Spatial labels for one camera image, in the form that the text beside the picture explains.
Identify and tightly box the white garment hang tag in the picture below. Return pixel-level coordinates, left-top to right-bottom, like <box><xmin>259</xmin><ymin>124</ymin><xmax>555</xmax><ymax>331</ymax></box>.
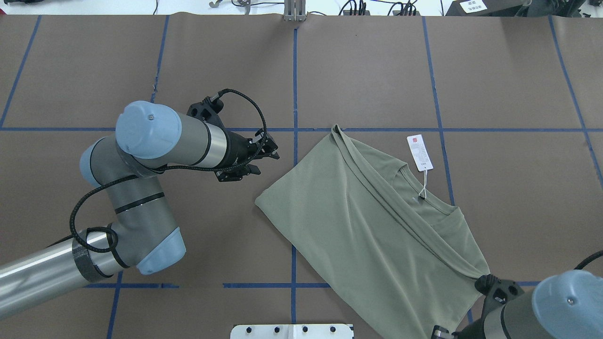
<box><xmin>407</xmin><ymin>134</ymin><xmax>434</xmax><ymax>172</ymax></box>

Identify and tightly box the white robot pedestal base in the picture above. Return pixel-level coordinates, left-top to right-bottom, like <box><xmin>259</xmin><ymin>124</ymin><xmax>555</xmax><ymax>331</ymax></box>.
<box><xmin>230</xmin><ymin>323</ymin><xmax>355</xmax><ymax>339</ymax></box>

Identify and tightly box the aluminium frame post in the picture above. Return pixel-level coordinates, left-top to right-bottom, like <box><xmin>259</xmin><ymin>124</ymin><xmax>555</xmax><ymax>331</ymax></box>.
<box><xmin>283</xmin><ymin>0</ymin><xmax>307</xmax><ymax>22</ymax></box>

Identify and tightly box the olive green long-sleeve shirt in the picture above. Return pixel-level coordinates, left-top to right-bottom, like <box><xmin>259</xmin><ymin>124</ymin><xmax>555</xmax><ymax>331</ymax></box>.
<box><xmin>255</xmin><ymin>125</ymin><xmax>490</xmax><ymax>339</ymax></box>

